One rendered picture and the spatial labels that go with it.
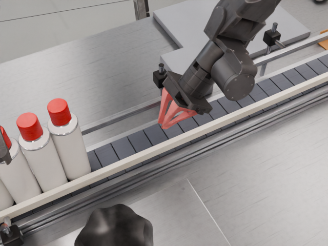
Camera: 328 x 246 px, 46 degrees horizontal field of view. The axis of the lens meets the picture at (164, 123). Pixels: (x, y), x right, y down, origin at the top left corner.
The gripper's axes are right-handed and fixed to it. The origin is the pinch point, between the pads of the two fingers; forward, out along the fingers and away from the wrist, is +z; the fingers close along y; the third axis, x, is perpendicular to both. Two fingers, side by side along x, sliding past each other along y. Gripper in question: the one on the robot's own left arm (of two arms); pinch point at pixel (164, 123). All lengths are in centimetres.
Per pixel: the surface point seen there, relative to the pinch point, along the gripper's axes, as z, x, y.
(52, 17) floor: 64, 66, -182
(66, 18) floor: 59, 72, -176
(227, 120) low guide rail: -6.6, 11.6, 3.9
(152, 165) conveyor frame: 7.6, -0.4, 4.7
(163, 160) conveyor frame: 6.0, 1.6, 4.7
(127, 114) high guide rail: 2.2, -6.5, -3.4
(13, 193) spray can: 19.4, -24.5, 2.5
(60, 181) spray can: 15.7, -17.1, 2.7
